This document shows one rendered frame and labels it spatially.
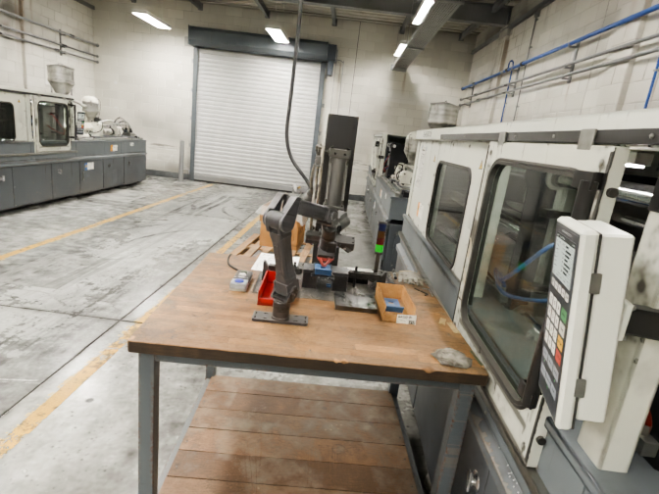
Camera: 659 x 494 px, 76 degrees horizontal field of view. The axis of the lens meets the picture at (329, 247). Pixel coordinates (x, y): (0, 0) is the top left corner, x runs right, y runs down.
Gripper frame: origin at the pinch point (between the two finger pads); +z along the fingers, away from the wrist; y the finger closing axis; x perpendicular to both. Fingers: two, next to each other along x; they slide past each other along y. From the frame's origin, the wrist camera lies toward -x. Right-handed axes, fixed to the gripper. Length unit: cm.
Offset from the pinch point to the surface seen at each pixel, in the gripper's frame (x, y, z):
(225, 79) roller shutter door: 264, 894, 333
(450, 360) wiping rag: -43, -47, -11
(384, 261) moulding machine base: -82, 229, 224
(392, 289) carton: -31.5, 0.1, 12.1
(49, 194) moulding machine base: 417, 382, 322
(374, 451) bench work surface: -33, -47, 69
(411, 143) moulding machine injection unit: -115, 411, 168
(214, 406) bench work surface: 44, -29, 80
